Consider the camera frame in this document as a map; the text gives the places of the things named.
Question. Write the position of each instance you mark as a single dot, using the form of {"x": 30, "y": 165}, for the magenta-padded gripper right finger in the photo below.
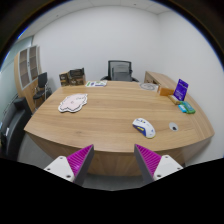
{"x": 150, "y": 161}

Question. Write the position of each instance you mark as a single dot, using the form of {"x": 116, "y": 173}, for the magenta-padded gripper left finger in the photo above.
{"x": 77, "y": 161}

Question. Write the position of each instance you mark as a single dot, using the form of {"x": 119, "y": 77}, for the white blue yellow computer mouse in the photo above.
{"x": 144, "y": 127}

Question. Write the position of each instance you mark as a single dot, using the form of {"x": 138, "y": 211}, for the pink pig-shaped mouse pad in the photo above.
{"x": 72, "y": 102}

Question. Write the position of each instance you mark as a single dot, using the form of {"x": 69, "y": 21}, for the blue small box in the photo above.
{"x": 182, "y": 108}

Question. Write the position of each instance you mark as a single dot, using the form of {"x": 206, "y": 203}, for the pale yellow small box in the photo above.
{"x": 174, "y": 99}

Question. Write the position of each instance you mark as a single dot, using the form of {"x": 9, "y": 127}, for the green small box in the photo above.
{"x": 189, "y": 107}

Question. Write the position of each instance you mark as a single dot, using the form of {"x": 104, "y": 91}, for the black leather armchair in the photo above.
{"x": 13, "y": 126}

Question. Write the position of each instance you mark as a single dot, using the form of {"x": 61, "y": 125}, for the orange wooden box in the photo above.
{"x": 165, "y": 90}

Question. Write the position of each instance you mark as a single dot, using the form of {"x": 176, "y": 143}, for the purple standing card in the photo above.
{"x": 181, "y": 89}

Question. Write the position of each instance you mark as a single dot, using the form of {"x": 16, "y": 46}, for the white printed sticker sheet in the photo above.
{"x": 96, "y": 83}

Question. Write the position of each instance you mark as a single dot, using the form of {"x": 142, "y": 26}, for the small brown cardboard box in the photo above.
{"x": 64, "y": 79}

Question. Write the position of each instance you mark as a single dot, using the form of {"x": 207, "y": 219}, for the large brown open cardboard box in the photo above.
{"x": 77, "y": 77}

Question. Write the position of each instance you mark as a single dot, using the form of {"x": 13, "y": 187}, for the wooden side desk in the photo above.
{"x": 160, "y": 77}

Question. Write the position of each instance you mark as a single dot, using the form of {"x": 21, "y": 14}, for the small black chair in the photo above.
{"x": 42, "y": 81}

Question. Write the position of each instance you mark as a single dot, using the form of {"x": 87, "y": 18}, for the black mesh office chair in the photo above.
{"x": 115, "y": 63}

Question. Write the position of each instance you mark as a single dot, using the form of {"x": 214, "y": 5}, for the wooden shelf unit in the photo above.
{"x": 28, "y": 66}

